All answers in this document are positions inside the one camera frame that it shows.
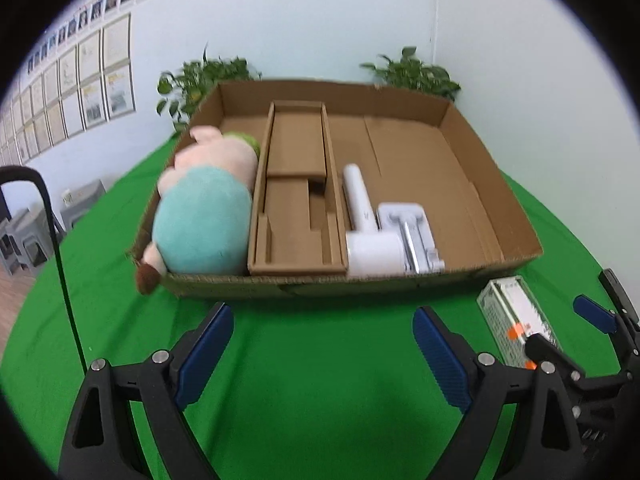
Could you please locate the pink and teal plush toy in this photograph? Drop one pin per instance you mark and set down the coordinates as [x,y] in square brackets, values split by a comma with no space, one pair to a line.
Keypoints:
[205,220]

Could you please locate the large green potted plant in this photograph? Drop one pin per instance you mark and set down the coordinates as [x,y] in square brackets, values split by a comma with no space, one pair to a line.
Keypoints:
[200,85]

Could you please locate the long narrow cardboard box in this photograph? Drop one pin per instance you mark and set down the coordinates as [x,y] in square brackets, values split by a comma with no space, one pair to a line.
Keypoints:
[295,145]

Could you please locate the grey storage box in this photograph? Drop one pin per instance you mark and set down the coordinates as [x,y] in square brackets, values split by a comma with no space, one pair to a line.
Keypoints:
[82,197]

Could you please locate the rectangular box with orange tape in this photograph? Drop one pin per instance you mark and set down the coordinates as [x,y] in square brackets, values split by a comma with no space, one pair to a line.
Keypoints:
[510,310]

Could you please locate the white vacuum brush attachment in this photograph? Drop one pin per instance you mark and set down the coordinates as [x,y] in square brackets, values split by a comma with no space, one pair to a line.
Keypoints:
[400,215]

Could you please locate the small green potted plant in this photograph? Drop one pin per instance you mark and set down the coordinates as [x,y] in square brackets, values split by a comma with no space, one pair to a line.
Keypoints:
[415,75]

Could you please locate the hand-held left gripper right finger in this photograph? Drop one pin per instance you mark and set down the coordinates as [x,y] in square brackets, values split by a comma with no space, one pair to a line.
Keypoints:
[440,355]

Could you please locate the row of framed wall posters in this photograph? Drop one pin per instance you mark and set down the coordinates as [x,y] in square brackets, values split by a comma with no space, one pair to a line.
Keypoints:
[95,85]

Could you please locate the grey plastic stools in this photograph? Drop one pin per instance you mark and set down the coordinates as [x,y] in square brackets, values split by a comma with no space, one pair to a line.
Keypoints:
[30,240]

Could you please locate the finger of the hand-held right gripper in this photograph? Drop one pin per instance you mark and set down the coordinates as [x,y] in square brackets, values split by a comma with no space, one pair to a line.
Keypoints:
[545,347]
[595,312]

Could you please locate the large cardboard box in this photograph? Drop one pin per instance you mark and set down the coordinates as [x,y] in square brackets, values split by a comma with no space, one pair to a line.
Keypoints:
[425,160]

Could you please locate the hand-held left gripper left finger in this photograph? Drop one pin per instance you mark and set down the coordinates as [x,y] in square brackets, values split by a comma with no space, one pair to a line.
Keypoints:
[205,355]

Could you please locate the white handheld vacuum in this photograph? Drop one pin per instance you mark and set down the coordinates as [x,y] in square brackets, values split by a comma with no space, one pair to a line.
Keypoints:
[372,252]

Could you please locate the black curved stand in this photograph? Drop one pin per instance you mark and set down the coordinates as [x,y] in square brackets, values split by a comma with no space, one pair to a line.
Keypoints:
[50,210]

